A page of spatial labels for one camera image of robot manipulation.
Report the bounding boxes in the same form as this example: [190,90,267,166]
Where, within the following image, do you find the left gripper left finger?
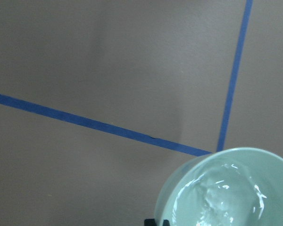
[144,218,156,226]

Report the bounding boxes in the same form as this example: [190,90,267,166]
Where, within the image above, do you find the mint green bowl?
[154,147,283,226]

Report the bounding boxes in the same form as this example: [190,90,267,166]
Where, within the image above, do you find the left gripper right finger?
[162,219,170,226]

